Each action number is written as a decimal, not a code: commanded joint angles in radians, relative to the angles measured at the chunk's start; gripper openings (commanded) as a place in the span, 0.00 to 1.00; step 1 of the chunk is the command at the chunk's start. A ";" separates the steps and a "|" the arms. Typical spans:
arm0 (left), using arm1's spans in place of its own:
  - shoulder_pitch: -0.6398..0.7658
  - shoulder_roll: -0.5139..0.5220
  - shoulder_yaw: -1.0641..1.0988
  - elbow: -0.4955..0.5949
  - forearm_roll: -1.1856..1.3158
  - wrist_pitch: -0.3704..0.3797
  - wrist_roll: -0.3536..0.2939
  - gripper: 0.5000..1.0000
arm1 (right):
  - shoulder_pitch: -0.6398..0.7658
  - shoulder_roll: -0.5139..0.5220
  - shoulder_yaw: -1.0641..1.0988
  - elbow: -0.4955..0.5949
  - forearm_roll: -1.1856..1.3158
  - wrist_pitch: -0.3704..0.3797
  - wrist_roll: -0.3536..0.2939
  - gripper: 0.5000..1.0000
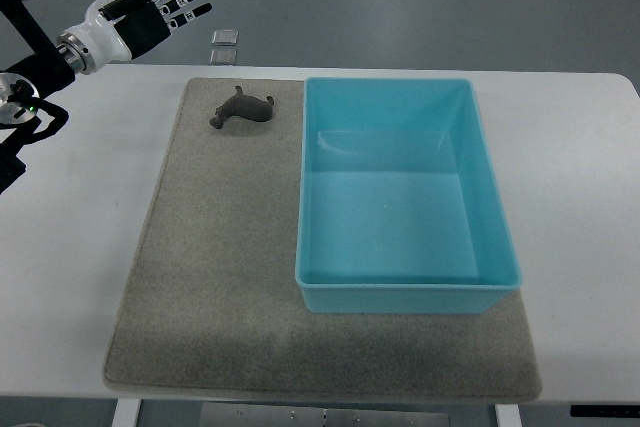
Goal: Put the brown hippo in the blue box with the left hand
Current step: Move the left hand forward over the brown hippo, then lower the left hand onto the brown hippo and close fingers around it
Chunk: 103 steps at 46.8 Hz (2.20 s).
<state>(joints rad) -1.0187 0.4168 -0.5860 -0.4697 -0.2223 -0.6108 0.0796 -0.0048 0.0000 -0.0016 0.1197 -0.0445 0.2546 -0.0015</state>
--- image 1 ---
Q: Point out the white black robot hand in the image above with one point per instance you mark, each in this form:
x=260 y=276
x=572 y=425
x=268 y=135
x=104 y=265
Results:
x=123 y=30

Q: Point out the brown toy hippo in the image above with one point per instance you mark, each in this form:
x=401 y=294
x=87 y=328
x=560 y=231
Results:
x=244 y=106

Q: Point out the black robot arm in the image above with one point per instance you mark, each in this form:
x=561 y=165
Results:
x=25 y=86

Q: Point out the blue plastic box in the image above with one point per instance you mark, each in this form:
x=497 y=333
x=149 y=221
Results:
x=399 y=211

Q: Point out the lower metal floor plate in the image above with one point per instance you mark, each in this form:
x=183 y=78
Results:
x=223 y=57

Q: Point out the grey felt mat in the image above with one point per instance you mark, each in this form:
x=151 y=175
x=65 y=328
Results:
x=212 y=306

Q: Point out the white left table leg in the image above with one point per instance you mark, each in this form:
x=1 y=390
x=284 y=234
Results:
x=126 y=413

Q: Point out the white table leg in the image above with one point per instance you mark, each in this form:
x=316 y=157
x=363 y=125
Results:
x=508 y=415
x=126 y=413

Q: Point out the metal table crossbar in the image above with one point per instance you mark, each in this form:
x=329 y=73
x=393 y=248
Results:
x=227 y=414

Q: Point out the white right table leg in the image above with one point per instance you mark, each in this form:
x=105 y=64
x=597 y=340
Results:
x=508 y=415

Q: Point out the black table control panel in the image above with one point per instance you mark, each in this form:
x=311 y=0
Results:
x=621 y=411

